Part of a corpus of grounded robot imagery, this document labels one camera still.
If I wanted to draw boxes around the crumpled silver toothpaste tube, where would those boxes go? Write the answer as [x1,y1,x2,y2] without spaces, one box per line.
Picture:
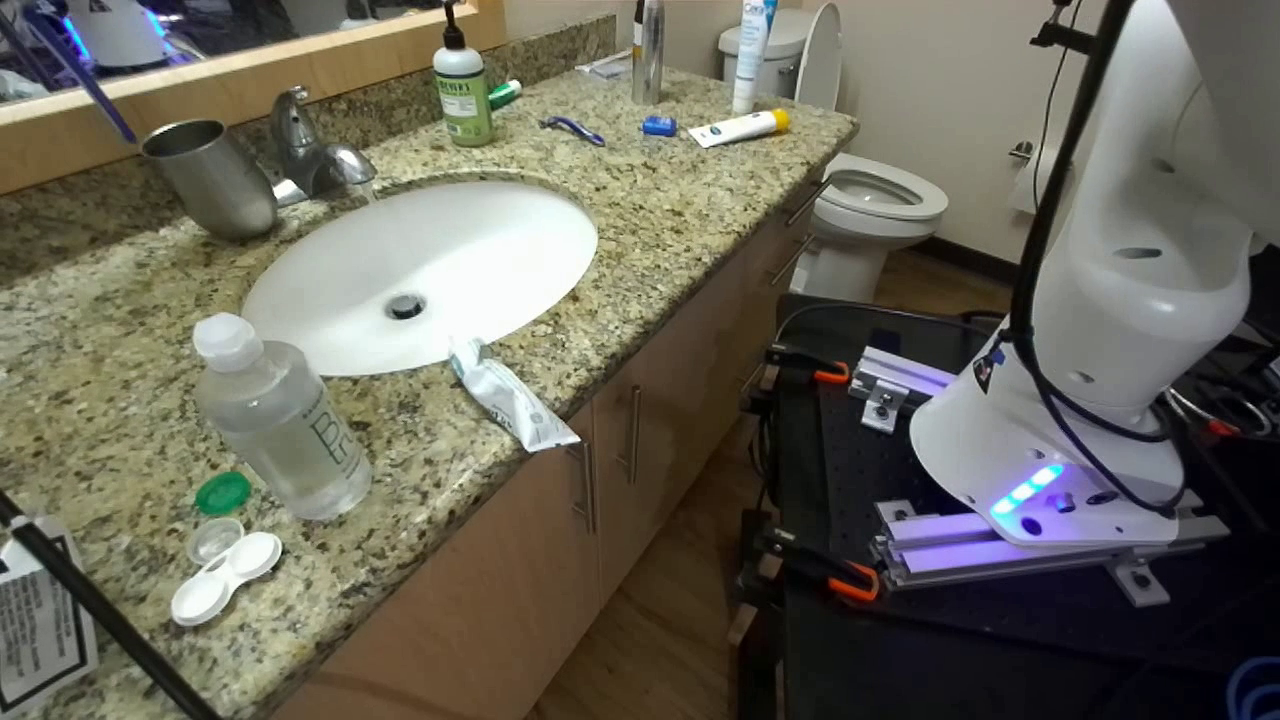
[444,336,585,457]

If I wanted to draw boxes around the wood framed wall mirror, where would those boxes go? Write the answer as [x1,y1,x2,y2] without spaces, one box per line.
[0,0,512,195]

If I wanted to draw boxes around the green capped small container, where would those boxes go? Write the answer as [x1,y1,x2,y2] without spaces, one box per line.
[179,469,257,568]

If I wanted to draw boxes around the aluminium robot mounting plate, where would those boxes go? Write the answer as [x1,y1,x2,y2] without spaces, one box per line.
[853,341,1233,614]

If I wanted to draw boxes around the clear bottle with white cap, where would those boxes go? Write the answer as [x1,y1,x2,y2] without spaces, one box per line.
[189,310,374,525]

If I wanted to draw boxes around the black wall mounted bracket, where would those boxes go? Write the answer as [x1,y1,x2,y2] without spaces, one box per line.
[1027,0,1111,65]

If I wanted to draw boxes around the tall white spray bottle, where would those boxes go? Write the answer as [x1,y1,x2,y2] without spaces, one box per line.
[729,0,780,117]

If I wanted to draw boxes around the blue cable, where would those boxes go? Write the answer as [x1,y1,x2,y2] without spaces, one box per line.
[1220,652,1280,720]

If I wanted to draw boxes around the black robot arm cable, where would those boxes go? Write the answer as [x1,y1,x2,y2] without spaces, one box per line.
[1006,0,1190,519]

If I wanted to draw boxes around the white oval sink basin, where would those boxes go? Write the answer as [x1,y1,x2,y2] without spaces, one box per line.
[234,177,599,381]

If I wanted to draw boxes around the clear plastic package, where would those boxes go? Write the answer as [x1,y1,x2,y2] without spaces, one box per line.
[574,50,634,81]

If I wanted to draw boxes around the black robot table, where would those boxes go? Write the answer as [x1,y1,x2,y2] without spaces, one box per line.
[736,291,1280,720]

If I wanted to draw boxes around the orange black clamp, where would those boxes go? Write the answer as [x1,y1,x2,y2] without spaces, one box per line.
[764,344,856,397]
[761,525,886,614]

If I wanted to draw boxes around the chrome sink faucet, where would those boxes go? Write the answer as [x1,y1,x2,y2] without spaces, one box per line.
[269,81,381,204]

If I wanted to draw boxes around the wooden vanity cabinet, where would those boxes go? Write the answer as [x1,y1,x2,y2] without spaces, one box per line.
[270,172,823,720]

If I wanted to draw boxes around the white toilet paper holder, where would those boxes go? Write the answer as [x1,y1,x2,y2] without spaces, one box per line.
[1011,135,1072,219]

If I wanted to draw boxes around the white contact lens case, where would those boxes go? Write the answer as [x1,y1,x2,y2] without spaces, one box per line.
[165,528,286,634]

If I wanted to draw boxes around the green soap pump bottle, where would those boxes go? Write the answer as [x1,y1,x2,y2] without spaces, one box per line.
[429,0,500,150]

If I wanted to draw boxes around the silver metal cup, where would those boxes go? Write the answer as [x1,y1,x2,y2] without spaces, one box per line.
[140,117,285,243]

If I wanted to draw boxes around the black power cable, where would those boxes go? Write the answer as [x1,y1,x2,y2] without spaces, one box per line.
[0,493,225,720]

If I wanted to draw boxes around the blue toothbrush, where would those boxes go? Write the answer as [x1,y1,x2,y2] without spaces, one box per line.
[14,7,143,153]

